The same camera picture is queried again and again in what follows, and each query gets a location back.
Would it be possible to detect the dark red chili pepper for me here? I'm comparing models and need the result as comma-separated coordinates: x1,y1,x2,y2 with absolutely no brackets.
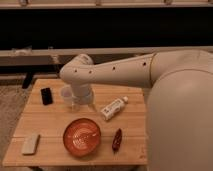
112,129,122,152

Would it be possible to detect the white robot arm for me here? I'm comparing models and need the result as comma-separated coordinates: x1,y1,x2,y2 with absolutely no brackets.
60,50,213,171

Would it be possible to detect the black rectangular block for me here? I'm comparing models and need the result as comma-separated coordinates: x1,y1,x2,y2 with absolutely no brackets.
41,88,53,105

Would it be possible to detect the translucent plastic cup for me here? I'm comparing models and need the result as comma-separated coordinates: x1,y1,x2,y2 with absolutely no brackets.
60,85,73,106

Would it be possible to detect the white squeeze bottle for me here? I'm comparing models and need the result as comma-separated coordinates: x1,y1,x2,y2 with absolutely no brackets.
101,96,128,121

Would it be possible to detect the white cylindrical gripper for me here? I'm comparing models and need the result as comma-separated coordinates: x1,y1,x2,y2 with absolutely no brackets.
71,84,97,112

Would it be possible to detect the wooden table board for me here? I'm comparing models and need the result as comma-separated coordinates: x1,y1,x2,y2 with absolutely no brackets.
3,79,147,167

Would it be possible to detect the orange ribbed bowl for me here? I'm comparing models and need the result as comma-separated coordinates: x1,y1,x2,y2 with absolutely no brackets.
63,118,101,158

